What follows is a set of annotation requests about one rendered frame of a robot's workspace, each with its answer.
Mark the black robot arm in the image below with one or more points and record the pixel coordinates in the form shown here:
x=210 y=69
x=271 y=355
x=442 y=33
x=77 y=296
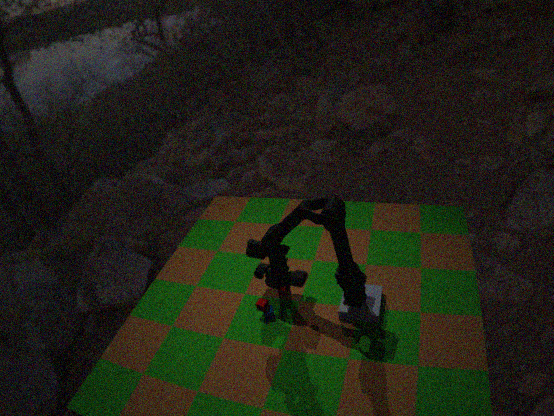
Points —
x=348 y=275

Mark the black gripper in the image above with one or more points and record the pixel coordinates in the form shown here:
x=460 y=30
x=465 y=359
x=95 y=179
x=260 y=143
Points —
x=294 y=278

